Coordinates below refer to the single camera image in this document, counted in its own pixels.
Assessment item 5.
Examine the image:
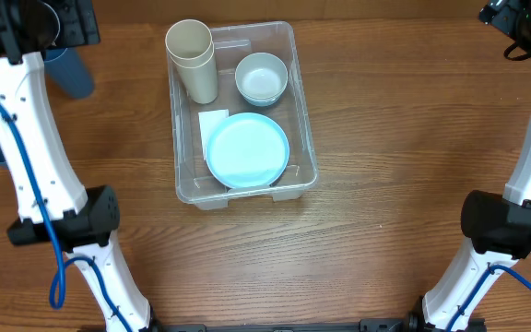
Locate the clear plastic storage bin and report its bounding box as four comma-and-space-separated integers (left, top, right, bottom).
165, 20, 320, 211

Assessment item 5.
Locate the cream cup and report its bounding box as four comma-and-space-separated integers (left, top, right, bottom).
165, 19, 213, 66
170, 44, 218, 104

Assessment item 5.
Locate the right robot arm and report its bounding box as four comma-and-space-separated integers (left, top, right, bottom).
401, 0, 531, 331

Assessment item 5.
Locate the light blue plate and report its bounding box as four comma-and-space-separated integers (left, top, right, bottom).
206, 113, 290, 189

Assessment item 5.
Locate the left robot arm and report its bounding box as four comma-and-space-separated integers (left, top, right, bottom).
0, 0, 162, 331

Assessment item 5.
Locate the light blue bowl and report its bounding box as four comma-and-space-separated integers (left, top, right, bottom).
243, 95, 280, 107

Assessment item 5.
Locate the white label in bin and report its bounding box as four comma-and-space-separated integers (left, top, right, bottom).
198, 109, 229, 158

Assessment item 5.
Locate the blue cup top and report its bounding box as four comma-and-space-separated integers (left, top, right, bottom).
43, 48, 95, 99

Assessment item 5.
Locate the grey bowl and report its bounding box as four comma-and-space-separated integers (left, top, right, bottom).
235, 53, 289, 101

